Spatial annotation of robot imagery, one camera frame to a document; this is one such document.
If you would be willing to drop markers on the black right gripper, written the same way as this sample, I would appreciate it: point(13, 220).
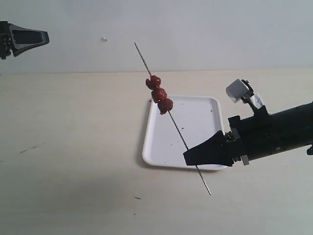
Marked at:
point(255, 137)

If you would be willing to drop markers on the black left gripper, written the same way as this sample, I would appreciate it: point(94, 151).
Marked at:
point(17, 40)

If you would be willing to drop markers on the thin metal skewer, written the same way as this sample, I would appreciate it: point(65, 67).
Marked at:
point(181, 136)

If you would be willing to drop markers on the white rectangular plastic tray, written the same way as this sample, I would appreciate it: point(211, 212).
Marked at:
point(197, 117)

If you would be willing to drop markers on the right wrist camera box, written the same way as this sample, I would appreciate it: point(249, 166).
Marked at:
point(240, 89)

